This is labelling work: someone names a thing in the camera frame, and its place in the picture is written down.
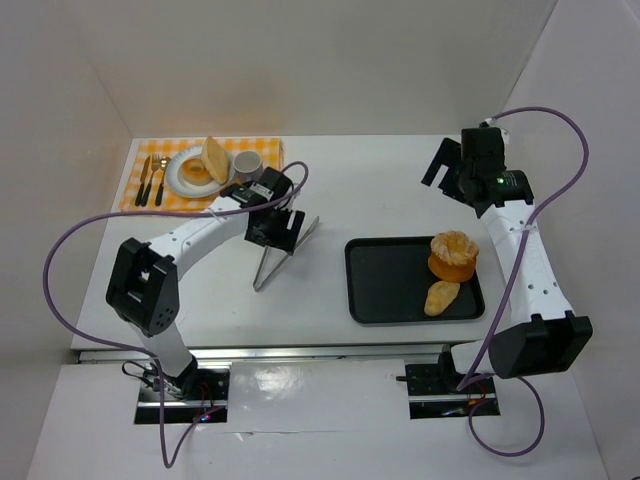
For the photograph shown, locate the metal tongs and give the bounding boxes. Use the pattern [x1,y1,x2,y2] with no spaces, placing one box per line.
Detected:
[252,216,320,292]

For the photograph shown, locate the croissant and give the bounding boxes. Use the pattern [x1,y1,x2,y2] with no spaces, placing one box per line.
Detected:
[201,137,230,185]

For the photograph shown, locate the donut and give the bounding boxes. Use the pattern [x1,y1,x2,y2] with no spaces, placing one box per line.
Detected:
[180,157,212,186]

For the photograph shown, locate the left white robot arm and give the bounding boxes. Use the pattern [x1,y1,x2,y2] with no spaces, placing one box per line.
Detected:
[106,167,306,397]

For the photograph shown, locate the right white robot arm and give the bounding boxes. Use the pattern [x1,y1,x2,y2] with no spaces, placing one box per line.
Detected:
[422,126,593,387]

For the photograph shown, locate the oval bread roll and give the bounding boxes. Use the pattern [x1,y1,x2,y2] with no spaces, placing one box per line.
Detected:
[424,281,460,317]

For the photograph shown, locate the round sponge cake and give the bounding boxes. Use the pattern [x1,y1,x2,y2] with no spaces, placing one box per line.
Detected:
[427,230,479,283]

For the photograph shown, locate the purple mug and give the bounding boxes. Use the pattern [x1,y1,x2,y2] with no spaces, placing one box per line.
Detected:
[232,150,264,183]

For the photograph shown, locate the black tray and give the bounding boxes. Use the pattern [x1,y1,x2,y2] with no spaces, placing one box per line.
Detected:
[345,236,485,326]

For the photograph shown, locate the white paper plate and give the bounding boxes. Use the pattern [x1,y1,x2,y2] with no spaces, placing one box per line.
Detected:
[165,145,236,199]

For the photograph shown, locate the yellow checkered cloth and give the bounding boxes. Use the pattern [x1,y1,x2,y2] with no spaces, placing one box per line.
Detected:
[114,137,284,213]

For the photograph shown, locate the black-handled spoon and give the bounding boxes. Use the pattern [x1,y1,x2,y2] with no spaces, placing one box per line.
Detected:
[154,157,171,207]

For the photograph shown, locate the black-handled fork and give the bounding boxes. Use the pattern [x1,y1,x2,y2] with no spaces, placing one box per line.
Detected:
[140,154,161,206]

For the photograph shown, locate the black-handled knife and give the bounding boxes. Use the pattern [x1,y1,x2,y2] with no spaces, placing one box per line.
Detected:
[134,156,151,207]

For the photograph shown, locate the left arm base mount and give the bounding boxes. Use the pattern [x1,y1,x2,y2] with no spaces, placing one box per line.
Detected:
[127,365,231,425]

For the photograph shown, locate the metal rail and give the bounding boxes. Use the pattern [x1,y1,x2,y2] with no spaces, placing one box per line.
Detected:
[77,343,454,365]

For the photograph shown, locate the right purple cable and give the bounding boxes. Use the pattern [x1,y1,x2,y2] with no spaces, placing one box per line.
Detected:
[455,105,590,458]

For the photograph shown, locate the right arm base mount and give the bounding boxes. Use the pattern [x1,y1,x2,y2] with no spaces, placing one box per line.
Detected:
[395,353,501,420]

